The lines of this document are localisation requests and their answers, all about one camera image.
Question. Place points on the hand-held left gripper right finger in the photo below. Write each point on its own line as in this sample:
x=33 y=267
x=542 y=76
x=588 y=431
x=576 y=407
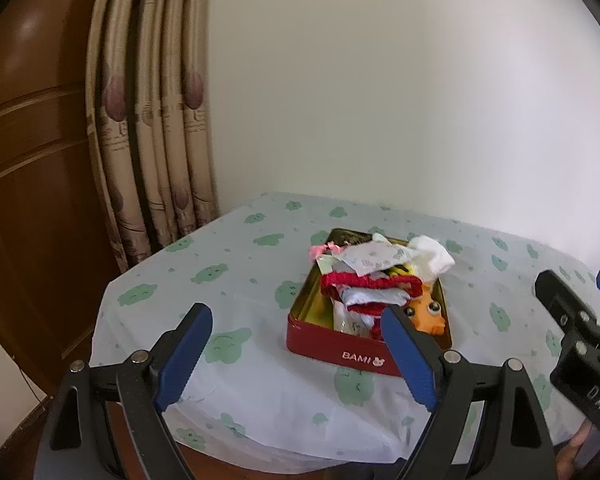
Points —
x=410 y=360

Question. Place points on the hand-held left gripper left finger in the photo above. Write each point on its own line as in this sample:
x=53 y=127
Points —
x=185 y=355

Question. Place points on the orange plush toy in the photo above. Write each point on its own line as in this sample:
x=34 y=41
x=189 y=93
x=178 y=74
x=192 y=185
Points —
x=427 y=316

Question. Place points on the red gold tin box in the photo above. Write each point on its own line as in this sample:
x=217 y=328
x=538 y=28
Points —
x=340 y=350

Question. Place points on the white fluffy yellow sock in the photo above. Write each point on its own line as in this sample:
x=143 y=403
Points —
x=400 y=271

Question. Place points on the red white doll dress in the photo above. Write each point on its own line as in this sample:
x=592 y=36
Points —
x=355 y=280

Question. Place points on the white knitted sock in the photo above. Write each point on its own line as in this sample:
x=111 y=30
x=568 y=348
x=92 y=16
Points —
x=432 y=257

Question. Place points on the white printed packet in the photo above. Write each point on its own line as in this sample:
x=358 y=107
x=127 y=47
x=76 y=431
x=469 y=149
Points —
x=370 y=257

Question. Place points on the person's right hand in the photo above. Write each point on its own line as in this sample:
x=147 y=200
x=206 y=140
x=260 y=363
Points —
x=570 y=452

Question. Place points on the cloud print tablecloth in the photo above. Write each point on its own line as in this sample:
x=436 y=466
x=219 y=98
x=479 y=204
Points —
x=260 y=270

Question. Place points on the beige patterned curtain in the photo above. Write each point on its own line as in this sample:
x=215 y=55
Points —
x=150 y=160

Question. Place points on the brown wooden door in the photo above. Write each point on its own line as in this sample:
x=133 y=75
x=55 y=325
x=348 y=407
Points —
x=30 y=185

